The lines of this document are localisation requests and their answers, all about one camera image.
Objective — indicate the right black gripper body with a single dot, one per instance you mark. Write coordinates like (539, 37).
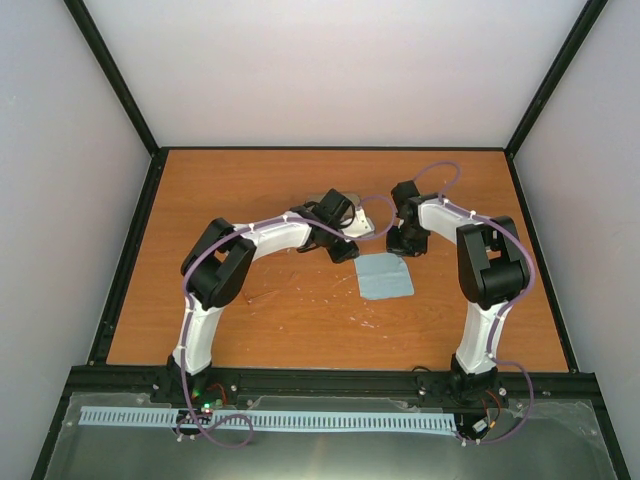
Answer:
(407, 242)

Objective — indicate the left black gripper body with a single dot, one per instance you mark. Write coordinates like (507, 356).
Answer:
(336, 254)

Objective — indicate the light blue cleaning cloth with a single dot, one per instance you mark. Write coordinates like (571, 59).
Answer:
(383, 276)

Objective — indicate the brown fabric sunglasses pouch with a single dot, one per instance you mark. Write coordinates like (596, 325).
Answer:
(333, 207)

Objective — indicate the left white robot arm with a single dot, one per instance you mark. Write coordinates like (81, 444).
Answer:
(216, 268)

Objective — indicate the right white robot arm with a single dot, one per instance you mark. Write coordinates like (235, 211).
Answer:
(494, 270)

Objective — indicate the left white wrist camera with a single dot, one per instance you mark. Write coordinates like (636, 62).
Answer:
(360, 226)

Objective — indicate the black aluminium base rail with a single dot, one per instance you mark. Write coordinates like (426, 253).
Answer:
(236, 386)

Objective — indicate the black right frame post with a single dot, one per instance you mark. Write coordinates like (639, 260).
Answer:
(570, 47)

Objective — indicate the black frame post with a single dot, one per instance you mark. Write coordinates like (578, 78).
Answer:
(96, 43)
(570, 47)

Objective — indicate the light blue slotted cable duct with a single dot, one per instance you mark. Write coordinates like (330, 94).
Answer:
(272, 421)

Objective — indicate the black left frame post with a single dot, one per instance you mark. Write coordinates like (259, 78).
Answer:
(96, 43)

